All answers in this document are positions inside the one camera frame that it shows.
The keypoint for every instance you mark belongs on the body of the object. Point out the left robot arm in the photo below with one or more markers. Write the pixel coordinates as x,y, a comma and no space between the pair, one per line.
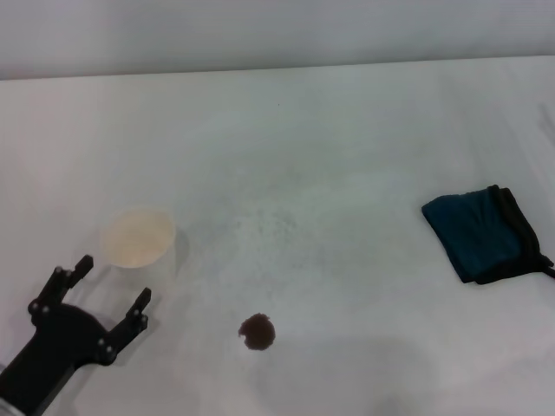
6,408

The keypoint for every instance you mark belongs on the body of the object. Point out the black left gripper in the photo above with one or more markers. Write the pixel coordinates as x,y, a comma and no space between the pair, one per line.
65,342

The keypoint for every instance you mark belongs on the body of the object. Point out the dark water stain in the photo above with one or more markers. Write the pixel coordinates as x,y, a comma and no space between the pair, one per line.
258,331

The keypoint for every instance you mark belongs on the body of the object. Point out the blue rag with black edge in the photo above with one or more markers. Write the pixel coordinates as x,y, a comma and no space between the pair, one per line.
477,234

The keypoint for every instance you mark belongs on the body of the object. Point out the white paper cup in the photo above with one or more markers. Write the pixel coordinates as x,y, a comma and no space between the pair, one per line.
136,238

